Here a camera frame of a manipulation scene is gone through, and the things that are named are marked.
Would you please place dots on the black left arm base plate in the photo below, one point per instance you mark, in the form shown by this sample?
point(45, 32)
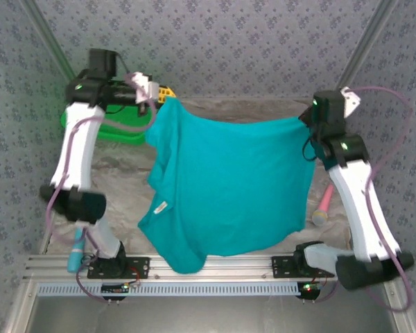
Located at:
point(142, 267)

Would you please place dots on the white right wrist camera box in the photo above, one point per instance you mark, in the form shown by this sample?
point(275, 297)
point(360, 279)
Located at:
point(352, 102)

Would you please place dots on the teal t-shirt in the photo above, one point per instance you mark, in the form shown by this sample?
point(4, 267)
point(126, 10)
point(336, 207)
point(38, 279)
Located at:
point(229, 180)

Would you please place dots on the grey metal shelf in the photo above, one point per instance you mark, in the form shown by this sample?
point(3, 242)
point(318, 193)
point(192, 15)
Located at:
point(208, 315)

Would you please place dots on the light blue tube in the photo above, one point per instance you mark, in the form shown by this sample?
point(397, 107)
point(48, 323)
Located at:
point(75, 256)

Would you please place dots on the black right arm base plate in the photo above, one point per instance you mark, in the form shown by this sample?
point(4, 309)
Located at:
point(281, 268)

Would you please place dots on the aluminium frame post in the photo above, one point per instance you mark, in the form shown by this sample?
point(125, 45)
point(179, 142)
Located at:
point(368, 38)
point(48, 38)

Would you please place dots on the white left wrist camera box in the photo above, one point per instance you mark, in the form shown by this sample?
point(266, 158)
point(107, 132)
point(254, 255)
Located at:
point(145, 86)

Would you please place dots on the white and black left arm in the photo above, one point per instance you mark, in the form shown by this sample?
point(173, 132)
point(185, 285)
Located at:
point(85, 152)

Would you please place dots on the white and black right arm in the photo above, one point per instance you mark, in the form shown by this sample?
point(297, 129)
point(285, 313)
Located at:
point(353, 208)

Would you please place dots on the aluminium mounting rail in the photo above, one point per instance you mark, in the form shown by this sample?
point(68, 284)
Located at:
point(235, 267)

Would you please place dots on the pink toy microphone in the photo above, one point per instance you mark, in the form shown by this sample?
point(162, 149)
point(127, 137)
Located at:
point(324, 204)

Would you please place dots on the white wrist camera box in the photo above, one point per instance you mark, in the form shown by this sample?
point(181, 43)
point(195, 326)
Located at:
point(352, 102)
point(145, 86)

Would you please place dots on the green plastic basket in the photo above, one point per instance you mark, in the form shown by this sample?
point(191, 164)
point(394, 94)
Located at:
point(125, 135)

